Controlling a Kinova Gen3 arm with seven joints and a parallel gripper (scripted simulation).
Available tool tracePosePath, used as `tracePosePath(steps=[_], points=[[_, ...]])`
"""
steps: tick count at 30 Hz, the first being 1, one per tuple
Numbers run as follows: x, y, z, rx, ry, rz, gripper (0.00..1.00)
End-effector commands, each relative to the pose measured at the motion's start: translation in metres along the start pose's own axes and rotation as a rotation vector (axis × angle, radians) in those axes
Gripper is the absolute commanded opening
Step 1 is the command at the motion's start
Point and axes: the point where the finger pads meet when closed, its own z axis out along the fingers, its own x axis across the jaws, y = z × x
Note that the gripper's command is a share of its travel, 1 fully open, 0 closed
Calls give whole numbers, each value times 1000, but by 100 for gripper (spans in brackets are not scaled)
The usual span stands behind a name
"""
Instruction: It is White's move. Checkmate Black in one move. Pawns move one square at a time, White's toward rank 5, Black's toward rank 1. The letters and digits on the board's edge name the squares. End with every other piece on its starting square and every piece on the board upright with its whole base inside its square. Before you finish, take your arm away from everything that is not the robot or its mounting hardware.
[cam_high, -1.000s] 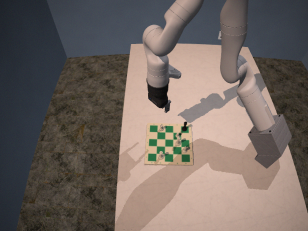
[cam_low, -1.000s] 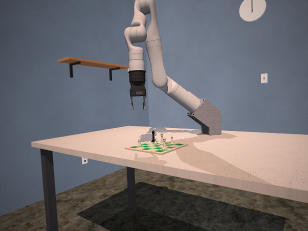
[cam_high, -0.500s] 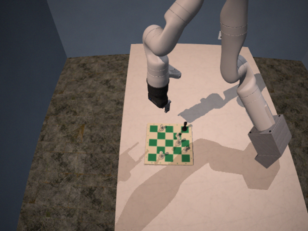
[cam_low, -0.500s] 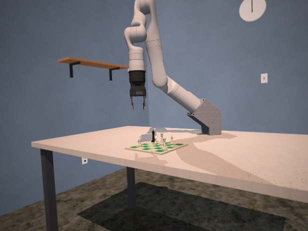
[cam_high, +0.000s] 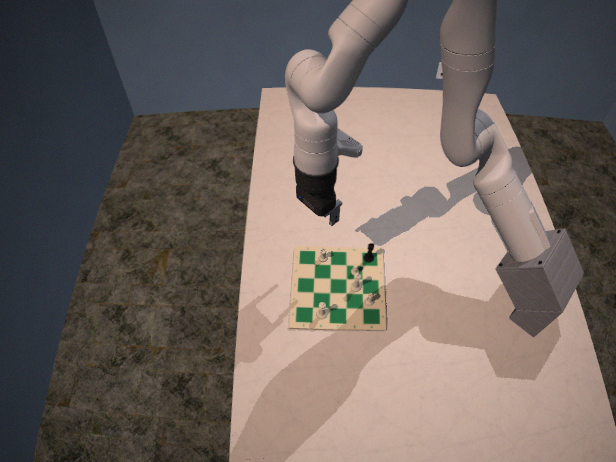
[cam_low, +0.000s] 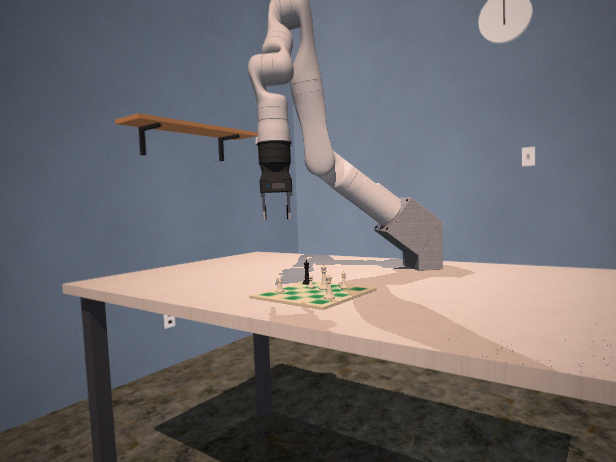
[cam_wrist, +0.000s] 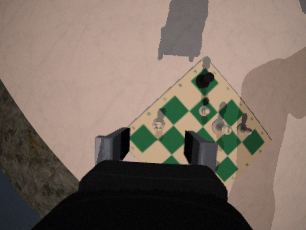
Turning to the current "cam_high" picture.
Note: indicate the black chess piece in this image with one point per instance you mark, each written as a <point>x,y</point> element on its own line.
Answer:
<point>368,257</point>

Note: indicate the green and cream chessboard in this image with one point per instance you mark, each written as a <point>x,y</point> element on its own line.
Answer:
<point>314,281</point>

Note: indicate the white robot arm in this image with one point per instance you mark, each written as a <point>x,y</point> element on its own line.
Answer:
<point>468,44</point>

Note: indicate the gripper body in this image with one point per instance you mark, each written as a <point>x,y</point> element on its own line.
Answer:
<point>316,173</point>

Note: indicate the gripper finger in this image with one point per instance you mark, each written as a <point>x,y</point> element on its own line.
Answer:
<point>334,213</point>

